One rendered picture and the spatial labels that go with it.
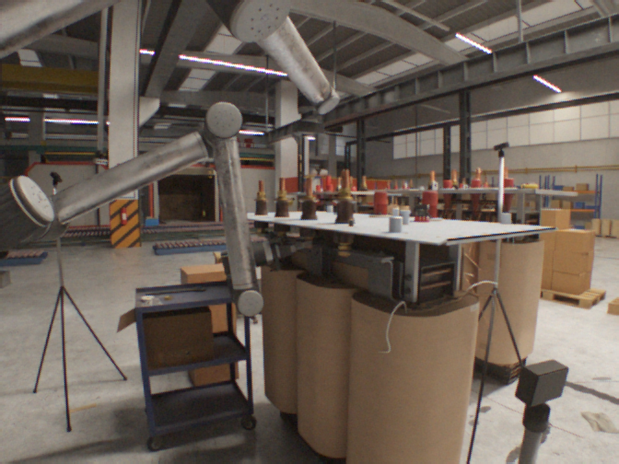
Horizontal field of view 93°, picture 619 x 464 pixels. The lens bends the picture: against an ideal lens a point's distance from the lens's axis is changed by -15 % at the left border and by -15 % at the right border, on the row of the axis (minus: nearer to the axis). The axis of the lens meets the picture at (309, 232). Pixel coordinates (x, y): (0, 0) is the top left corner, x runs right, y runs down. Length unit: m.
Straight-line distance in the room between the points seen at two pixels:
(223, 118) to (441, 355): 1.19
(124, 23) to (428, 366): 12.51
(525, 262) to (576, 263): 2.96
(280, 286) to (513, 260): 1.72
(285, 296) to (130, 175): 0.99
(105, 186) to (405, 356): 1.35
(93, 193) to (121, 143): 10.13
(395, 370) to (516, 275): 1.74
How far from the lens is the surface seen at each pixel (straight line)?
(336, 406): 1.74
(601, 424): 2.95
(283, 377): 2.11
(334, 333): 1.57
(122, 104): 11.97
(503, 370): 3.20
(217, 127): 1.40
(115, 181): 1.60
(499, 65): 10.44
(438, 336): 1.26
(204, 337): 2.11
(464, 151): 11.12
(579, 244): 5.75
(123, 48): 12.54
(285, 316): 1.95
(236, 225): 1.37
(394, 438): 1.42
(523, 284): 2.89
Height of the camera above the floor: 1.46
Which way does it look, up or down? 5 degrees down
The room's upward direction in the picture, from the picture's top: straight up
